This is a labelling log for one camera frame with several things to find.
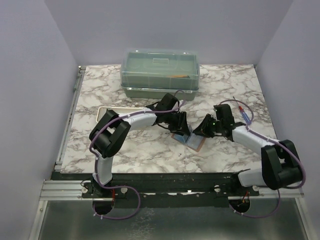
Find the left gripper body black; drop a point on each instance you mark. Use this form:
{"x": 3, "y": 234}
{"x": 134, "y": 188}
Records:
{"x": 167, "y": 121}

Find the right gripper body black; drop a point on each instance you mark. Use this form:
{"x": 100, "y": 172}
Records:
{"x": 219, "y": 124}

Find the brown leather card holder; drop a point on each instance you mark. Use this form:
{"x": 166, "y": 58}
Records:
{"x": 192, "y": 141}

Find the white rectangular tray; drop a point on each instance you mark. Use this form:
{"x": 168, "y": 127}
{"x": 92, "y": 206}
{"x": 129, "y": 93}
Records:
{"x": 119, "y": 110}

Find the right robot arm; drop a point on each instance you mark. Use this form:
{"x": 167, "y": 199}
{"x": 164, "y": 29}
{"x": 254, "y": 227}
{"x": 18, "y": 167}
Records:
{"x": 280, "y": 163}

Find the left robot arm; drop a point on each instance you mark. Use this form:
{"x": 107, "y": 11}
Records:
{"x": 109, "y": 134}

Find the red blue screwdriver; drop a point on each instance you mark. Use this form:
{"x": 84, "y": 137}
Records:
{"x": 243, "y": 113}

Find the green clear-lid storage box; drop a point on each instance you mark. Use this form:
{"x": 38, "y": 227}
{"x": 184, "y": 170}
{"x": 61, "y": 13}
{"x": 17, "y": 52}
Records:
{"x": 151, "y": 73}

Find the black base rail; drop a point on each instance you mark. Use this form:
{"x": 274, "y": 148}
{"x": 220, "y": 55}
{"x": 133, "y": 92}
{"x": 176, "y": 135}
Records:
{"x": 130, "y": 186}

